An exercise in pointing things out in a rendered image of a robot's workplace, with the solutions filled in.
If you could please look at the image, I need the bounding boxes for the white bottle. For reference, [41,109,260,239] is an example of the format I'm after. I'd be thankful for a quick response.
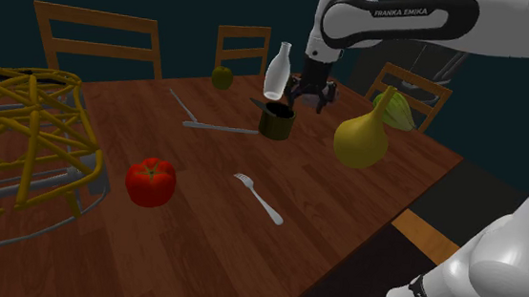
[262,39,295,102]

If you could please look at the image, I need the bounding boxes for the wide wooden chair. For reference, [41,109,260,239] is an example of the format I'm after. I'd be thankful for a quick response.
[28,0,169,83]

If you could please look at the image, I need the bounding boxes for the dark pot with handle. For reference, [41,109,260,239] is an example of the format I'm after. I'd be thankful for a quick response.
[245,96,299,143]

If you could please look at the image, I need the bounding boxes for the green ribbed squash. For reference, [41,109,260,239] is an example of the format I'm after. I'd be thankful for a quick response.
[370,89,419,133]

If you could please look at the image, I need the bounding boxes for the narrow wooden chair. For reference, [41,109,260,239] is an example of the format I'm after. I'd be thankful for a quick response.
[213,23,273,79]

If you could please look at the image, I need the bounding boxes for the grey round object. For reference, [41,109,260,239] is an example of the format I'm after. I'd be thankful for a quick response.
[314,82,341,112]

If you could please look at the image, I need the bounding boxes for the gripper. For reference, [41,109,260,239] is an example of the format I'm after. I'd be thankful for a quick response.
[283,54,341,117]

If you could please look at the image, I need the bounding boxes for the yellow wire basket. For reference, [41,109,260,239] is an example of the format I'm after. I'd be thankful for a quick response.
[0,65,119,263]

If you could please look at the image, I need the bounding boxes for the green apple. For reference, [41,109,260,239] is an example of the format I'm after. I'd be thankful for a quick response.
[209,64,236,92]

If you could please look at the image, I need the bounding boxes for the red tomato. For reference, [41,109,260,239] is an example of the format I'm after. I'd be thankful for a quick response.
[122,155,180,210]

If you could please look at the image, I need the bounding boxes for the yellow long-necked gourd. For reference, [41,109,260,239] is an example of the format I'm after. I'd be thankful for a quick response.
[330,81,399,173]

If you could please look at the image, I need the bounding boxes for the silver metal tongs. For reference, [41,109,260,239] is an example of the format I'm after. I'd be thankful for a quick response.
[165,87,263,137]

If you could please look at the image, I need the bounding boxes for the silver fork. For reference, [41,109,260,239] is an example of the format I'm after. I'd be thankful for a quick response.
[230,172,288,227]

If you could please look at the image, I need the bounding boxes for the wooden dining table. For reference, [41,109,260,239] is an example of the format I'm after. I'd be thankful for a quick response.
[0,55,470,297]

